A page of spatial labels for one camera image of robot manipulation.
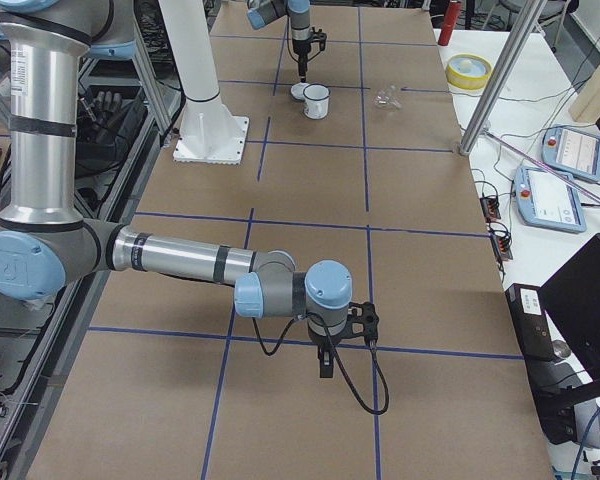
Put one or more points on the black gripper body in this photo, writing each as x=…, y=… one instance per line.
x=323, y=345
x=300, y=46

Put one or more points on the white enamel cup blue rim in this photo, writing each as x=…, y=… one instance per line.
x=316, y=101

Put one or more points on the red bottle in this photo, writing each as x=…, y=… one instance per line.
x=449, y=21

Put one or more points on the yellow rimmed bowl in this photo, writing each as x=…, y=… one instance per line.
x=468, y=72

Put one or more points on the orange black connector box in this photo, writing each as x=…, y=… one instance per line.
x=490, y=208

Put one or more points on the black computer box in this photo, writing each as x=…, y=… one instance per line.
x=564, y=404

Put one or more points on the black monitor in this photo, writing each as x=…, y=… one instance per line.
x=571, y=298

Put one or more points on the near blue teach pendant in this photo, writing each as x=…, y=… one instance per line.
x=544, y=201

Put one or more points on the blue teach pendant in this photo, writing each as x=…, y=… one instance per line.
x=544, y=201
x=573, y=151

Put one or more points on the far blue teach pendant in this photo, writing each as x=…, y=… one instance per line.
x=573, y=151

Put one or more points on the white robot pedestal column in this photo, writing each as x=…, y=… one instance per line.
x=208, y=132

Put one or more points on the aluminium frame post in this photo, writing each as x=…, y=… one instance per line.
x=509, y=55

